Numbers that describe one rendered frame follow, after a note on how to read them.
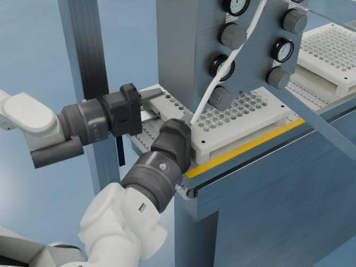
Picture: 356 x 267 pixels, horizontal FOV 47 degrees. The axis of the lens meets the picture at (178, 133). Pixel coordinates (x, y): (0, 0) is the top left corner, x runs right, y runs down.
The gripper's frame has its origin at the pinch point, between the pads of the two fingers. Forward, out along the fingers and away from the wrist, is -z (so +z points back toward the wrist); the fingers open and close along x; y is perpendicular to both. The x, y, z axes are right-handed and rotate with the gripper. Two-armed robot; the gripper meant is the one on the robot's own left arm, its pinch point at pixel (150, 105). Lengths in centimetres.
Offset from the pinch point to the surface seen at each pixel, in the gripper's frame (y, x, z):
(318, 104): 8.5, 7.4, -41.4
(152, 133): 1.1, 7.1, 0.3
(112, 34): -231, 97, -59
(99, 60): -7.5, -9.2, 7.7
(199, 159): 16.8, 3.4, -3.4
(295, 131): 16.5, 5.3, -27.4
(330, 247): 6, 91, -73
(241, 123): 14.3, 0.0, -14.2
